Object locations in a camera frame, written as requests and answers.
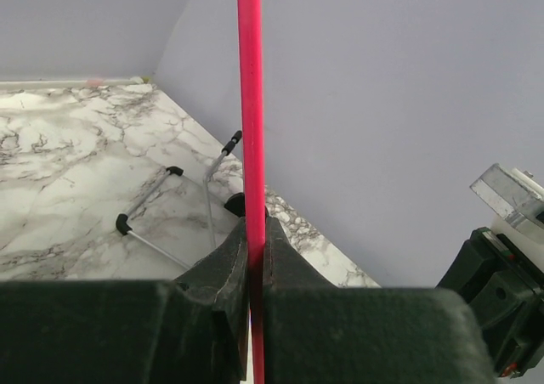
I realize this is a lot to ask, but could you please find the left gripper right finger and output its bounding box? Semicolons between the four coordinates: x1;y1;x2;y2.
263;217;495;383

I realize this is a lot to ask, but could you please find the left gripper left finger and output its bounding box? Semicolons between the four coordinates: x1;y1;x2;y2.
1;221;248;383

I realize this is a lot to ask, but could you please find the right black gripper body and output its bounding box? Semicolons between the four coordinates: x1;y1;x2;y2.
438;228;543;378

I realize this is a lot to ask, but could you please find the pink framed whiteboard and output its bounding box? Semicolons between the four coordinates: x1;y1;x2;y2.
237;0;266;383

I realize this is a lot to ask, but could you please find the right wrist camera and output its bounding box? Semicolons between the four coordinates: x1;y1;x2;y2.
470;163;543;244

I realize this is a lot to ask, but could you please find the wire whiteboard stand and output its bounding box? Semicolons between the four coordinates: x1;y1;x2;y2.
115;129;269;270

